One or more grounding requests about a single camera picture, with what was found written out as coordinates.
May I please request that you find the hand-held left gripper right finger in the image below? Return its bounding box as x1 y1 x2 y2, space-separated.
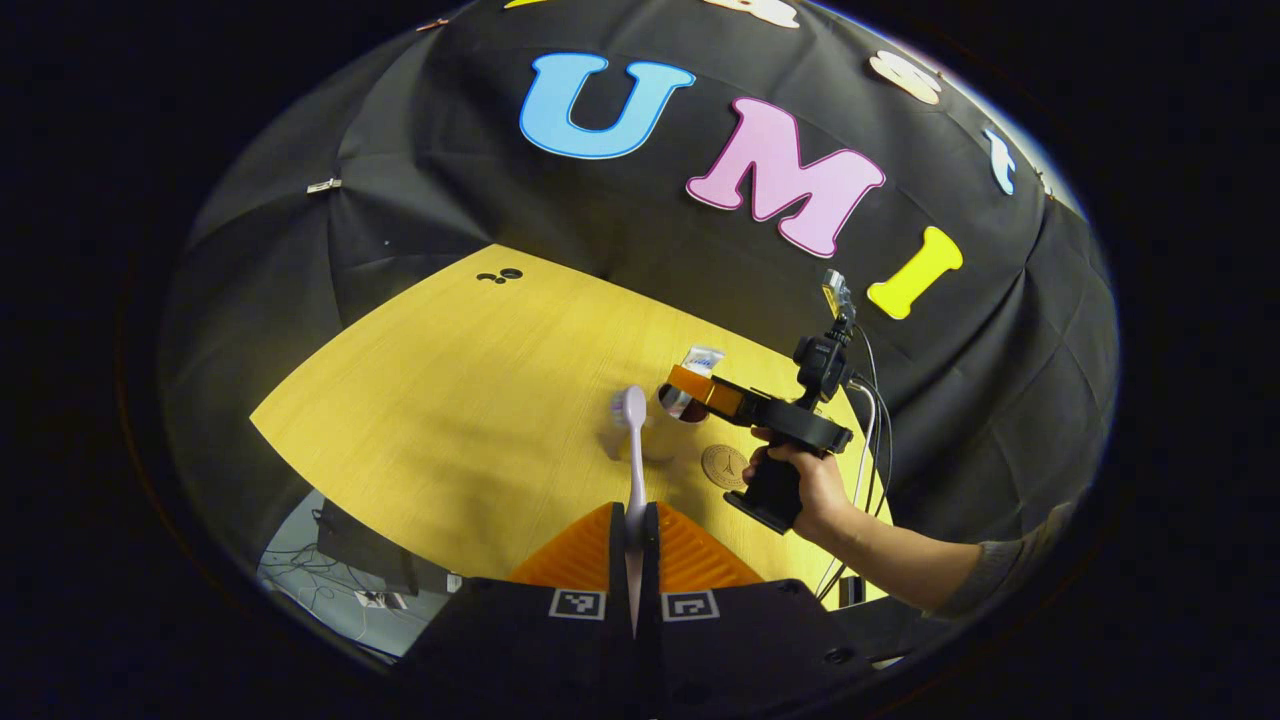
638 500 883 707

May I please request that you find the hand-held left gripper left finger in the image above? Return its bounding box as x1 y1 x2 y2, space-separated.
400 502 633 703

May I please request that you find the round brown coaster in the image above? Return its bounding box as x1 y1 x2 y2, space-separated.
700 443 752 492

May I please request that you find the pink white toothbrush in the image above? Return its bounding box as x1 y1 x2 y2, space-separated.
610 384 650 637

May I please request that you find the black box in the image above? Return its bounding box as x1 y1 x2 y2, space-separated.
314 496 422 599

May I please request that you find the black backdrop cloth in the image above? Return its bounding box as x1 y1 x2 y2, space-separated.
160 0 1121 601

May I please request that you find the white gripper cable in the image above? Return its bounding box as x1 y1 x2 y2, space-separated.
814 380 882 602

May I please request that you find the black cable tangle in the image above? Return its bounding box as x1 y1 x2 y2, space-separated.
258 543 401 643

